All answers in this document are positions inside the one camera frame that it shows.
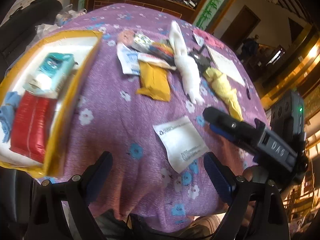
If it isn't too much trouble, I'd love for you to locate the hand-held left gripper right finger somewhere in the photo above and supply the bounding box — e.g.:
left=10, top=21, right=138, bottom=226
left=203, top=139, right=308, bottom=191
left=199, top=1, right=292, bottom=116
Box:
left=203, top=152, right=292, bottom=240

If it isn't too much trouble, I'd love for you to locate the white paper sheet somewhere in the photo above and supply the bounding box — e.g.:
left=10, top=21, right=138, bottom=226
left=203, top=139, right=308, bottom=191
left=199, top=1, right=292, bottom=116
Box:
left=207, top=47, right=247, bottom=87

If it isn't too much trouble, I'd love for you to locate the white plastic bag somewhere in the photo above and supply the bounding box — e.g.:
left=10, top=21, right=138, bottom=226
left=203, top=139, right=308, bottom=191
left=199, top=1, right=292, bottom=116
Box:
left=35, top=4, right=88, bottom=34

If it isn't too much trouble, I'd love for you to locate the person's right hand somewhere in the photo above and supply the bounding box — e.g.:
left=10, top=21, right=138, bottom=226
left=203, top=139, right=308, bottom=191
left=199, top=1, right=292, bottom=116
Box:
left=242, top=166, right=269, bottom=183

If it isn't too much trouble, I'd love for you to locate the pink cloth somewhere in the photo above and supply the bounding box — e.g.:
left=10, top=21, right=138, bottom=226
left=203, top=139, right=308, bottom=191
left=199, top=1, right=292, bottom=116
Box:
left=192, top=29, right=224, bottom=49

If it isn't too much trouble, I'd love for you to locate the black cloth item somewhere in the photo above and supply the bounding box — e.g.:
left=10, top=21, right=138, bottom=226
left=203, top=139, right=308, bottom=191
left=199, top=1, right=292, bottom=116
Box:
left=189, top=46, right=213, bottom=72

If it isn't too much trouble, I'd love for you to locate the person's striped clothing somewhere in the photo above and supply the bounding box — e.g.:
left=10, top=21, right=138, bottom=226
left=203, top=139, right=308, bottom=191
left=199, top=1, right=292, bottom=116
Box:
left=172, top=215, right=225, bottom=240

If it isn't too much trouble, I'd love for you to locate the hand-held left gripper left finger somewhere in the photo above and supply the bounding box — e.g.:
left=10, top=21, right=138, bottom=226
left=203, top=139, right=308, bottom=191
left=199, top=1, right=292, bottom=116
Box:
left=25, top=151, right=113, bottom=240

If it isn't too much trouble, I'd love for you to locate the white packet grey print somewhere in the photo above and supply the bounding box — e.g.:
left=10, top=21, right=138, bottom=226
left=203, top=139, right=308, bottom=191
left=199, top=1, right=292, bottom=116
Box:
left=153, top=116, right=209, bottom=173

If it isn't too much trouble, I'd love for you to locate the wooden door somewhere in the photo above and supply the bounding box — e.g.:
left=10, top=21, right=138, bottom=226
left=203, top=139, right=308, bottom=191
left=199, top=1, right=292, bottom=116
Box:
left=220, top=6, right=262, bottom=44

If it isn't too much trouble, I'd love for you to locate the purple floral blanket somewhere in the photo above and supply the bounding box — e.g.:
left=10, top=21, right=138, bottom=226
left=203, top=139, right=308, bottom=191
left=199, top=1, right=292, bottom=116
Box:
left=25, top=4, right=269, bottom=230

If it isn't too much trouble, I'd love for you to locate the white cloth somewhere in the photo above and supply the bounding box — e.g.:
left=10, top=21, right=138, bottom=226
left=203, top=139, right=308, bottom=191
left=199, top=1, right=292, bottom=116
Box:
left=169, top=21, right=204, bottom=105

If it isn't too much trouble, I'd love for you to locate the teal white carton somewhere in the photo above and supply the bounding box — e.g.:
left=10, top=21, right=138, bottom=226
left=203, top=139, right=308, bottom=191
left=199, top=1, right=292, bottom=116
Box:
left=23, top=52, right=75, bottom=98

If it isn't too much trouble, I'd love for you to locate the blue cloth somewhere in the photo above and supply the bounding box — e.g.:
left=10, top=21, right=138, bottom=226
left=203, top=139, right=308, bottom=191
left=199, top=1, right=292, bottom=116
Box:
left=0, top=91, right=22, bottom=143

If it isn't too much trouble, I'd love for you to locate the gold trimmed wooden counter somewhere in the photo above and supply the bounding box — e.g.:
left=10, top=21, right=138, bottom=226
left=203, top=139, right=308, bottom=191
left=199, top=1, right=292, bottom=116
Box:
left=260, top=22, right=320, bottom=105

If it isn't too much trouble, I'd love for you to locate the yellow cloth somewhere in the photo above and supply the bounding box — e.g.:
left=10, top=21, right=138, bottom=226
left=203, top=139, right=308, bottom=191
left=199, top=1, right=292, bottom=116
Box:
left=203, top=67, right=244, bottom=122

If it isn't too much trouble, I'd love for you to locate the white packet red print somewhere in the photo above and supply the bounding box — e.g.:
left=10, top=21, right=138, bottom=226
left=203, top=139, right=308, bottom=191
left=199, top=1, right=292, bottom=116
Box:
left=138, top=52, right=177, bottom=71

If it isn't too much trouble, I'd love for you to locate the wooden cabinet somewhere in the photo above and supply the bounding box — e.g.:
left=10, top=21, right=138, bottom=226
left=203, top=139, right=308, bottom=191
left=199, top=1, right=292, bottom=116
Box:
left=70, top=0, right=218, bottom=20

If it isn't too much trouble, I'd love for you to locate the patterned white green packet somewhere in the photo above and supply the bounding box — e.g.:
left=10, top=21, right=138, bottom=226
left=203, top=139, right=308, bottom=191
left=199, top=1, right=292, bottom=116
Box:
left=132, top=32, right=154, bottom=49

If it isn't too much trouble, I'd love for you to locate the bamboo print wall panel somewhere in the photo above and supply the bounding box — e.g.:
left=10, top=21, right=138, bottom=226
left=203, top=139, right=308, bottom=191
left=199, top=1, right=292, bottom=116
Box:
left=192, top=0, right=237, bottom=29

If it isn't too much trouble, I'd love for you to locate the peach round puff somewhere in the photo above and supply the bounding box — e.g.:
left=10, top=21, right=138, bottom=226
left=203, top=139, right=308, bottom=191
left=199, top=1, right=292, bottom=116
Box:
left=117, top=30, right=135, bottom=46

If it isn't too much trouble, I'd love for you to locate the yellow packet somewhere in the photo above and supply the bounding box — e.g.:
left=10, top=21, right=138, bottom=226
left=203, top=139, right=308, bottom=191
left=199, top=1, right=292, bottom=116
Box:
left=136, top=61, right=172, bottom=102

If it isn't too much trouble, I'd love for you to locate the black bag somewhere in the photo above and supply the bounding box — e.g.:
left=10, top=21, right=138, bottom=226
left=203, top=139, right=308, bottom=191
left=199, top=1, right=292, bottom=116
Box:
left=0, top=0, right=63, bottom=63

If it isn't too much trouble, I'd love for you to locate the black orange packet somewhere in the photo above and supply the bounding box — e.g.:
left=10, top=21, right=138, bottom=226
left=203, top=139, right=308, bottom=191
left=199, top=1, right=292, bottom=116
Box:
left=131, top=40, right=175, bottom=63

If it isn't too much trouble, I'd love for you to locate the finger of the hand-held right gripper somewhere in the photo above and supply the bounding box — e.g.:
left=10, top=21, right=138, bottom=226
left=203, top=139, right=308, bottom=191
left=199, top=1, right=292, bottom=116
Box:
left=209, top=124, right=260, bottom=155
left=202, top=107, right=266, bottom=140

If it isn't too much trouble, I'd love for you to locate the white packet blue print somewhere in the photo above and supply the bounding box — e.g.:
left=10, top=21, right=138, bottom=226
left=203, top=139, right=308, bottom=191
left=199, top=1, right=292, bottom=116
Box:
left=117, top=42, right=141, bottom=75

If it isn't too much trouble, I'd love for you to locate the yellow cardboard box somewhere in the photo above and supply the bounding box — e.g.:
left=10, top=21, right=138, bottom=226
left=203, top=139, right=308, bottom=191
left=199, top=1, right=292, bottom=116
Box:
left=0, top=30, right=103, bottom=178

